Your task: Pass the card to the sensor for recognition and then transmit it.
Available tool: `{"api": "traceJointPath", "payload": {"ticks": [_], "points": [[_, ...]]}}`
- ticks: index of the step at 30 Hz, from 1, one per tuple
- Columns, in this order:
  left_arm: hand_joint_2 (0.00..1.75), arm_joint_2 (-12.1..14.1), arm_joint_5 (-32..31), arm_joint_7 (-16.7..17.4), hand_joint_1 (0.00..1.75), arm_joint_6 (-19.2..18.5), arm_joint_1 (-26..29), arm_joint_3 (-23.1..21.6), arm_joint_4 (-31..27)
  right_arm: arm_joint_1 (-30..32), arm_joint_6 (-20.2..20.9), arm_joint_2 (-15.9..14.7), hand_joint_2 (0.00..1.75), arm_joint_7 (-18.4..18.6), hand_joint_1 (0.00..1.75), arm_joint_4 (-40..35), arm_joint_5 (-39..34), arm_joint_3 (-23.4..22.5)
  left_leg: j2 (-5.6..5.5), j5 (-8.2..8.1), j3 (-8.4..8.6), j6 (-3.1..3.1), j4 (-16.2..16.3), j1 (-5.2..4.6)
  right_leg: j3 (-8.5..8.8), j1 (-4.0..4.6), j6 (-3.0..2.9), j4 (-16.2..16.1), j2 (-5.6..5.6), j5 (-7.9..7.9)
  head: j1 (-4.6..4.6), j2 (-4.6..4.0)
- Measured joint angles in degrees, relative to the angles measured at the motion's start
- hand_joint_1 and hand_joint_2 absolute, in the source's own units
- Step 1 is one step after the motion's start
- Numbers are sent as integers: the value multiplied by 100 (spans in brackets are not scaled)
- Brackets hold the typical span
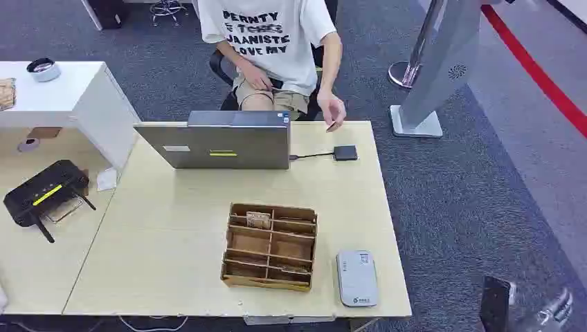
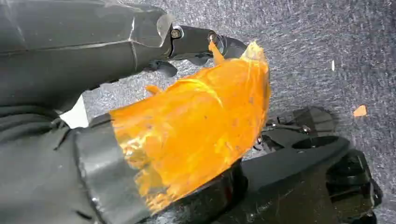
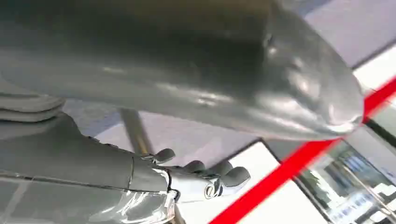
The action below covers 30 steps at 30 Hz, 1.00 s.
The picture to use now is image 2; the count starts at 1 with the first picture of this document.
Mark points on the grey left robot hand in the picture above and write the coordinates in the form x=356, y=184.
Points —
x=92, y=46

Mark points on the ribbed grey left robot arm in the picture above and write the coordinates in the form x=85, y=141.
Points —
x=28, y=123

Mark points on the small white scrap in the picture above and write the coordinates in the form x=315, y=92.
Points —
x=333, y=65

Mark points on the small orange scrap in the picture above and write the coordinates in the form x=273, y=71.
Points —
x=360, y=111

